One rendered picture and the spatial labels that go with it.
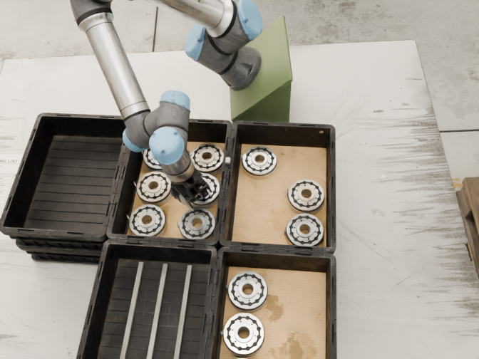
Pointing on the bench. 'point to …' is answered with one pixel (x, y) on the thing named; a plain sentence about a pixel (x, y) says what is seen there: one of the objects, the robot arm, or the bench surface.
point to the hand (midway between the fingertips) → (193, 195)
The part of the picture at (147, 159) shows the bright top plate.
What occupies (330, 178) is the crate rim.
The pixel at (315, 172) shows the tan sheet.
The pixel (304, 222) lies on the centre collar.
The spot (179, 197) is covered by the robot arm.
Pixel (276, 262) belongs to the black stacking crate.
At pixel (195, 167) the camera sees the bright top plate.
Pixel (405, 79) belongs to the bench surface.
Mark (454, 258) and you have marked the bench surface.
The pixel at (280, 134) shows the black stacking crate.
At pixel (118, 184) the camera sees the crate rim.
